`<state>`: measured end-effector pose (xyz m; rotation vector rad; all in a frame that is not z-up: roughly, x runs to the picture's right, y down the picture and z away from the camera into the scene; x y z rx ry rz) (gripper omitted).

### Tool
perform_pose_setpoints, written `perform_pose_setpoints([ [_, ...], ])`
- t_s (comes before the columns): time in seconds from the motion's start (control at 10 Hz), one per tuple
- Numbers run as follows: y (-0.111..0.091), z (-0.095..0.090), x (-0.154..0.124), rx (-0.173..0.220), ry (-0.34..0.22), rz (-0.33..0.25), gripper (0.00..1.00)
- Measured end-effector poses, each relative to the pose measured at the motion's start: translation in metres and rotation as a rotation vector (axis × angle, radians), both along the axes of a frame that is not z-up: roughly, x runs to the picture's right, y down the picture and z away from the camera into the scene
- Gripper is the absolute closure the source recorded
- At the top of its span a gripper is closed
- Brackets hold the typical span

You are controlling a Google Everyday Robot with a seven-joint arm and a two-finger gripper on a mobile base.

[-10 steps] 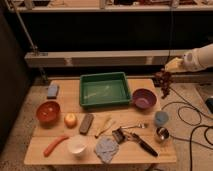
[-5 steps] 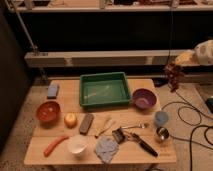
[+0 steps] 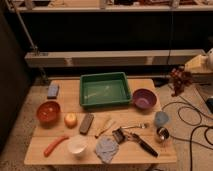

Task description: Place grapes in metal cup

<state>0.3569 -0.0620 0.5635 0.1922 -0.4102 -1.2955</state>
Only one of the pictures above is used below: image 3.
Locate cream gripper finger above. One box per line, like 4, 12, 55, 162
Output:
185, 55, 213, 74

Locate dark red grape bunch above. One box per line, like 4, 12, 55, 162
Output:
170, 66, 192, 97

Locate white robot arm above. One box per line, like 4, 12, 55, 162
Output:
185, 48, 213, 74

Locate light blue cup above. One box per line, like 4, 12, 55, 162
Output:
154, 111, 169, 127

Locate metal cup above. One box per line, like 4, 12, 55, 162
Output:
155, 127, 170, 143

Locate white plastic cup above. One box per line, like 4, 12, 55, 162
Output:
67, 135, 87, 158

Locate purple bowl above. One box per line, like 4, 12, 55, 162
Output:
132, 88, 157, 109

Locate metal spoon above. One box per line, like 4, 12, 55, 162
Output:
121, 123, 149, 129

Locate green plastic tray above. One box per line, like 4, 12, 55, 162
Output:
79, 72, 131, 108

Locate small dark metal scraper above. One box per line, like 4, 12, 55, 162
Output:
112, 129, 125, 144

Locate wooden spatula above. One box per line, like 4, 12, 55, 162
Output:
95, 116, 114, 138

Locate grey brown block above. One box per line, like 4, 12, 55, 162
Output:
79, 114, 94, 135

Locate blue grey cloth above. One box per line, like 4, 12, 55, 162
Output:
95, 137, 119, 163

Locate metal shelf rack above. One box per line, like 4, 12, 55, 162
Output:
6, 10, 213, 75

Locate yellow apple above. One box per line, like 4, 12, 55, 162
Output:
64, 113, 77, 128

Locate blue sponge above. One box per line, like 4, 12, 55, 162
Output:
47, 84, 59, 99

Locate red bowl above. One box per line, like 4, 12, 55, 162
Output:
36, 101, 61, 124

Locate orange carrot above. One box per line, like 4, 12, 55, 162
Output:
43, 135, 69, 157

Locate black floor cables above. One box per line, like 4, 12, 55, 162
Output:
161, 53, 213, 171

